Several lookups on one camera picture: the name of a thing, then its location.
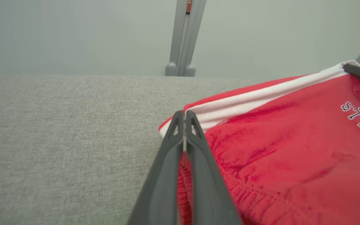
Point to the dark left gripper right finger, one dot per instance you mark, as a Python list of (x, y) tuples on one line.
[(208, 193)]

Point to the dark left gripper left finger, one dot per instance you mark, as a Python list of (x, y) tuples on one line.
[(161, 187)]

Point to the red shorts with navy print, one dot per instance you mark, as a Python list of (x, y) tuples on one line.
[(292, 150)]

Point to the grey wall partition post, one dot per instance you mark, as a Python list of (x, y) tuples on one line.
[(184, 40)]

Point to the red label on post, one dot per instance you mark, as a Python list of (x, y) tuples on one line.
[(189, 6)]

